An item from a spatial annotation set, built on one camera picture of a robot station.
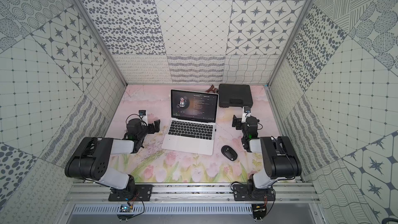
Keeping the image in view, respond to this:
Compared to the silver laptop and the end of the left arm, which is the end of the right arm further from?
the end of the left arm

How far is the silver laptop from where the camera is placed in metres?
0.92

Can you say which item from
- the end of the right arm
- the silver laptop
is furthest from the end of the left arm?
the end of the right arm
